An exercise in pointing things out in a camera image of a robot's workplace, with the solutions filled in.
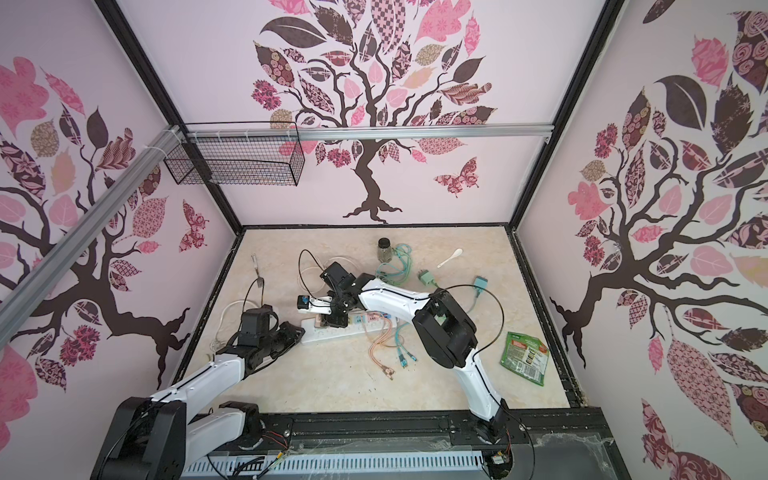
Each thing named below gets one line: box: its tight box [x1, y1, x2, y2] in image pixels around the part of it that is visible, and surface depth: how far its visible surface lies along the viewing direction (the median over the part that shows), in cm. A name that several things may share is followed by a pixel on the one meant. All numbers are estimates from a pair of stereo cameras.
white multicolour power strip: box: [300, 312, 398, 344], surface depth 91 cm
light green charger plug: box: [417, 269, 439, 288], surface depth 105 cm
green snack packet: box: [499, 331, 550, 386], surface depth 87 cm
